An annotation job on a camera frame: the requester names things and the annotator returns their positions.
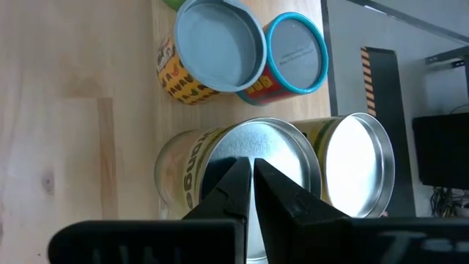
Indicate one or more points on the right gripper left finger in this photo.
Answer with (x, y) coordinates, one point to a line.
(183, 242)

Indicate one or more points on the tall green can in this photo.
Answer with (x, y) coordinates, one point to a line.
(278, 146)

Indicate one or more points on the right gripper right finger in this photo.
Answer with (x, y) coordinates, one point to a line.
(329, 242)

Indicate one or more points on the black computer box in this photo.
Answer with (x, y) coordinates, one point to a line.
(443, 150)

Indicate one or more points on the small orange patterned can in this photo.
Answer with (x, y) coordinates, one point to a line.
(216, 47)

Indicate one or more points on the tall orange corn can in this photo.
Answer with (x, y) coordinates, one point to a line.
(355, 165)

